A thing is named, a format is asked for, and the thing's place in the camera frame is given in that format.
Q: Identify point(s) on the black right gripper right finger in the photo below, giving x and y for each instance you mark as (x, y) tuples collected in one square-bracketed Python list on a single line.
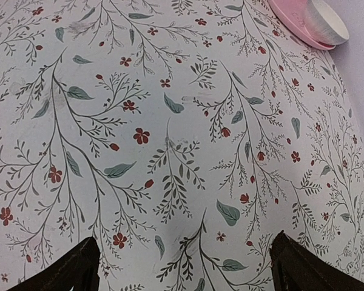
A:
[(295, 268)]

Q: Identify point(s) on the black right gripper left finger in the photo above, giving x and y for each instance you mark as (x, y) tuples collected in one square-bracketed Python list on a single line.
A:
[(76, 270)]

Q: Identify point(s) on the white bowl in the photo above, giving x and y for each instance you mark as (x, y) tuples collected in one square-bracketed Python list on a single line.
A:
[(324, 24)]

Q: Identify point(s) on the pink plate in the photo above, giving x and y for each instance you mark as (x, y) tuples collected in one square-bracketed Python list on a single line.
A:
[(291, 14)]

